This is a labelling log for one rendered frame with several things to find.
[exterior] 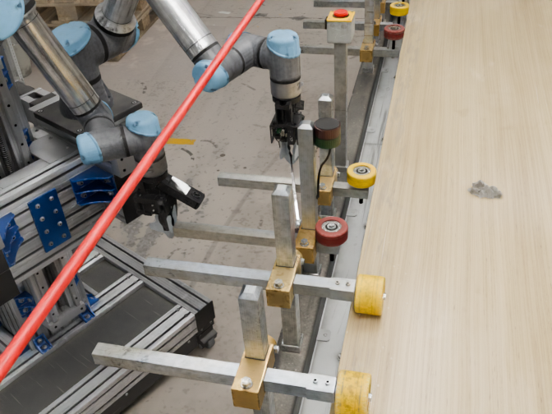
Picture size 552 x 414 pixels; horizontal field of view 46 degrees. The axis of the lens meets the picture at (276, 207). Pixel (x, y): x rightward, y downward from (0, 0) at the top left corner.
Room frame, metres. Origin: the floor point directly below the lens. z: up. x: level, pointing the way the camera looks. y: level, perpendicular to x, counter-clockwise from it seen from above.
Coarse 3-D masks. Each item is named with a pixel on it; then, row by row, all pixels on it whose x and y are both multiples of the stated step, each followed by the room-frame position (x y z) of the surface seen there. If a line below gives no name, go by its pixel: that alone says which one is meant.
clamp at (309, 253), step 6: (318, 216) 1.30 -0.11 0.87; (300, 228) 1.25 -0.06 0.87; (300, 234) 1.23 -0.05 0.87; (306, 234) 1.23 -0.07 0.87; (312, 234) 1.23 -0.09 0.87; (300, 240) 1.21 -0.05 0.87; (312, 240) 1.21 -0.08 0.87; (300, 246) 1.18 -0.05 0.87; (306, 246) 1.18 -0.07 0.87; (312, 246) 1.18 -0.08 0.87; (306, 252) 1.18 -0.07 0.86; (312, 252) 1.17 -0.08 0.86; (306, 258) 1.18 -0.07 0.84; (312, 258) 1.17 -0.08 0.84
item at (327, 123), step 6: (318, 120) 1.27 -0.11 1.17; (324, 120) 1.27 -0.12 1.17; (330, 120) 1.27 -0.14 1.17; (336, 120) 1.26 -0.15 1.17; (318, 126) 1.24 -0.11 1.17; (324, 126) 1.24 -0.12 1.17; (330, 126) 1.24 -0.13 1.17; (336, 126) 1.24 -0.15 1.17; (318, 138) 1.24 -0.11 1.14; (330, 150) 1.25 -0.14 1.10; (324, 162) 1.25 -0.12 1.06; (318, 174) 1.26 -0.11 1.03; (318, 180) 1.26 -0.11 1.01; (318, 186) 1.26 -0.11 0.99; (318, 192) 1.26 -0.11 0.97
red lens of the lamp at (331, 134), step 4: (340, 124) 1.25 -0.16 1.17; (316, 128) 1.24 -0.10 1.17; (336, 128) 1.23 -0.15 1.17; (340, 128) 1.24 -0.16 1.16; (316, 132) 1.24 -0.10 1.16; (320, 132) 1.23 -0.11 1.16; (324, 132) 1.22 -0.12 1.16; (328, 132) 1.22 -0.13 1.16; (332, 132) 1.22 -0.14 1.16; (336, 132) 1.23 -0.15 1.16; (340, 132) 1.24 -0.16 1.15; (316, 136) 1.24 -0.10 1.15; (320, 136) 1.23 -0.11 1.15; (324, 136) 1.22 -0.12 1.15; (328, 136) 1.22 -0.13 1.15; (332, 136) 1.22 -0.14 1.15; (336, 136) 1.23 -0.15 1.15
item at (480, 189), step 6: (480, 180) 1.33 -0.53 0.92; (474, 186) 1.33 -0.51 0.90; (480, 186) 1.32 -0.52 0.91; (486, 186) 1.30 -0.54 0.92; (492, 186) 1.31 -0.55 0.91; (474, 192) 1.30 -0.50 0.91; (480, 192) 1.29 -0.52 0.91; (486, 192) 1.29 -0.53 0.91; (492, 192) 1.29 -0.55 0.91; (498, 192) 1.28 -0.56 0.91; (480, 198) 1.28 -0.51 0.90; (492, 198) 1.27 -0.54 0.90; (498, 198) 1.28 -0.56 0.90
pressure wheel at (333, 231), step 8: (320, 224) 1.22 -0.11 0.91; (328, 224) 1.22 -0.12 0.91; (336, 224) 1.22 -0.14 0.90; (344, 224) 1.21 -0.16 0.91; (320, 232) 1.19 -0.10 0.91; (328, 232) 1.19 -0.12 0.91; (336, 232) 1.18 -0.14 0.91; (344, 232) 1.18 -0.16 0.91; (320, 240) 1.18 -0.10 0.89; (328, 240) 1.17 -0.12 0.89; (336, 240) 1.17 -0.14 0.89; (344, 240) 1.18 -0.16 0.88
